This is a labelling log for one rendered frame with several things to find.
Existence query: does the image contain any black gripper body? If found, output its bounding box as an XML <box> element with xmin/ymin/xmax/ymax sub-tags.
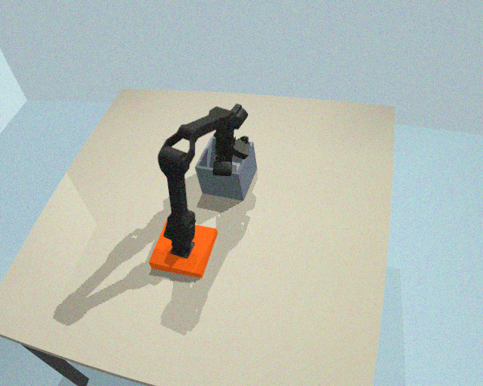
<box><xmin>213</xmin><ymin>140</ymin><xmax>233</xmax><ymax>176</ymax></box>

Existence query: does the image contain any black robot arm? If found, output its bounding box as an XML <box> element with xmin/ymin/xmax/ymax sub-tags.
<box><xmin>158</xmin><ymin>104</ymin><xmax>250</xmax><ymax>259</ymax></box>

